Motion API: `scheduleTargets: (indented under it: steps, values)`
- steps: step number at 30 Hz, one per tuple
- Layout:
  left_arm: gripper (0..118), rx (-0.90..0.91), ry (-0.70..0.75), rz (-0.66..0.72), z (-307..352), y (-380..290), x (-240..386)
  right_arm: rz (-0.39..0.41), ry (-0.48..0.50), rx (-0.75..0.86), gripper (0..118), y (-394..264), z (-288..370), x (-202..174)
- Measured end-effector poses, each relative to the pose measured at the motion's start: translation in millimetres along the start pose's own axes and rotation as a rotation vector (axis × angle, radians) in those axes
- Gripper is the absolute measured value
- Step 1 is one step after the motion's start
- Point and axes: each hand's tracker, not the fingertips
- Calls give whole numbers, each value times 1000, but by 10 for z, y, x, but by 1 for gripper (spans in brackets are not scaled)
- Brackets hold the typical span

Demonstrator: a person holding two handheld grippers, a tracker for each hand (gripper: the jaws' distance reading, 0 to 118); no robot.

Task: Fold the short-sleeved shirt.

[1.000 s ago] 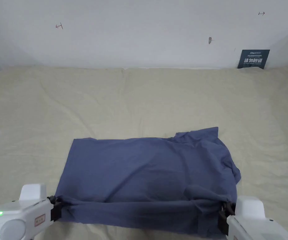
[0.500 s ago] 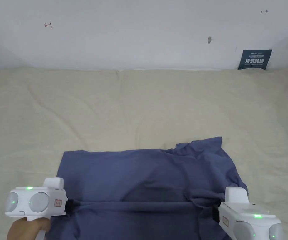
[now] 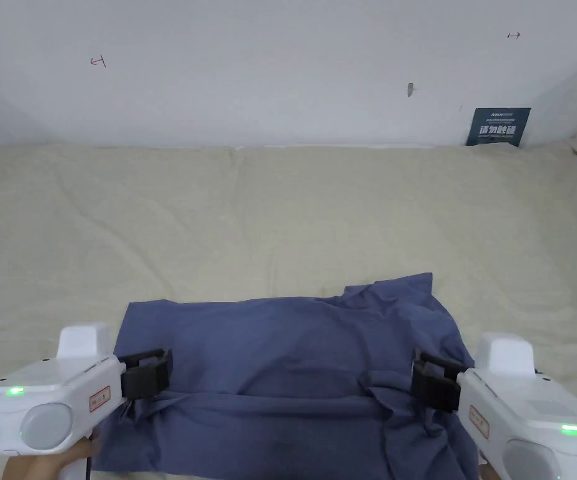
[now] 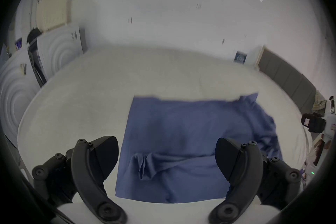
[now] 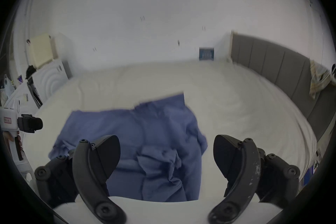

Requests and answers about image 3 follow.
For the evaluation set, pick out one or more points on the dark blue sign card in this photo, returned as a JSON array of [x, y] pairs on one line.
[[498, 127]]

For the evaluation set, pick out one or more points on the bed with beige sheet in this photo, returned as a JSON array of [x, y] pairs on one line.
[[228, 215]]

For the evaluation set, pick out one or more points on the person's left hand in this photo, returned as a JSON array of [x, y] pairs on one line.
[[33, 467]]

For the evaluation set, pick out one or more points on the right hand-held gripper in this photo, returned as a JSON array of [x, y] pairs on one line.
[[528, 405]]

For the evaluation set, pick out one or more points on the person's right hand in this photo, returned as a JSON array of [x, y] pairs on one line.
[[487, 472]]

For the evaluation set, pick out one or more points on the dark blue shirt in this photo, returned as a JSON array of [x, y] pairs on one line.
[[288, 360]]

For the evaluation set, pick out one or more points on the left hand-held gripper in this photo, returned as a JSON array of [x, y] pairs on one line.
[[53, 390]]

